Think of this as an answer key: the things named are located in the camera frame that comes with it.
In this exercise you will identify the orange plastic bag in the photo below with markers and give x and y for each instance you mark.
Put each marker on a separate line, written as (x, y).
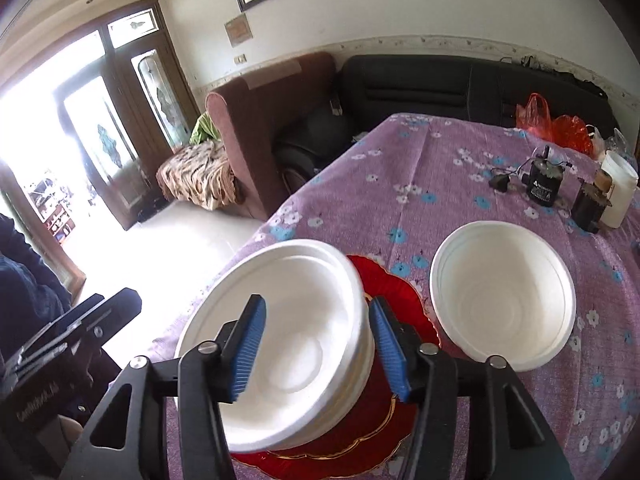
(572, 135)

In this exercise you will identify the black power adapter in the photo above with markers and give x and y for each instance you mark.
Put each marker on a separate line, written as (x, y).
(501, 181)

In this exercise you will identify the black sofa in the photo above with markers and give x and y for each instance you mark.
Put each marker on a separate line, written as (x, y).
(425, 85)

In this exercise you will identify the green cloth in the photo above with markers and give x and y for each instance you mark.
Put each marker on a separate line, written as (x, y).
(204, 130)

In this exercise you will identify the white foam bowl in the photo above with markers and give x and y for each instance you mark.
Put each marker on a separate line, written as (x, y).
(500, 295)
(362, 375)
(300, 310)

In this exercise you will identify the person's dark trousers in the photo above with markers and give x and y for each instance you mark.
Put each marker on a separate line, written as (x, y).
(25, 280)

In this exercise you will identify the large red glass plate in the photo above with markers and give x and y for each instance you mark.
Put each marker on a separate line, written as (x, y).
(395, 272)

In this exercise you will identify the black bag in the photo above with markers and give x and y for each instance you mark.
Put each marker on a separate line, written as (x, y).
(310, 140)

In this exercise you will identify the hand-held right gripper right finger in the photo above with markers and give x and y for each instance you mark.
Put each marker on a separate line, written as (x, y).
(392, 355)

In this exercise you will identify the brown armchair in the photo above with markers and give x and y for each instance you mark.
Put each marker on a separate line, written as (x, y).
(270, 110)

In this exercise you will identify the red plastic bag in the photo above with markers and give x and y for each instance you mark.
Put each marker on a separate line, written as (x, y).
(534, 120)

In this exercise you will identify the purple floral tablecloth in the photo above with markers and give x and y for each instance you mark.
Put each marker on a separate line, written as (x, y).
(425, 185)

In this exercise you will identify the dark jar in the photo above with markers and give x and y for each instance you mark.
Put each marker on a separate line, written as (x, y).
(590, 210)

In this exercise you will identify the wooden glass door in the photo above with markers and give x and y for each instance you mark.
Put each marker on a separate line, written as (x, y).
(135, 125)

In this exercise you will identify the white plastic jar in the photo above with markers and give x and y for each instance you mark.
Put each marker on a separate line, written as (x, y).
(620, 195)

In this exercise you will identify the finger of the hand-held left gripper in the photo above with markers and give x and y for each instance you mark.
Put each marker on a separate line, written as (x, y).
(120, 310)
(55, 327)

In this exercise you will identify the black water pump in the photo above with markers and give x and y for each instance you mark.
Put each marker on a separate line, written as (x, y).
(544, 187)

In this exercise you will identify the clear plastic bag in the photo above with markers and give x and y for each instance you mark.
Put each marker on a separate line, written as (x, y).
(612, 142)

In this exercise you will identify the wall plaque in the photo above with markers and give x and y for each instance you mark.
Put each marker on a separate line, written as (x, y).
(237, 31)

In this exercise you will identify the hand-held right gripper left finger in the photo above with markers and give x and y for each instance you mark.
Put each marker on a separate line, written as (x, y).
(247, 350)

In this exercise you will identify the patterned blanket covered stool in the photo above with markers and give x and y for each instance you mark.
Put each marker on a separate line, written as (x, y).
(197, 175)

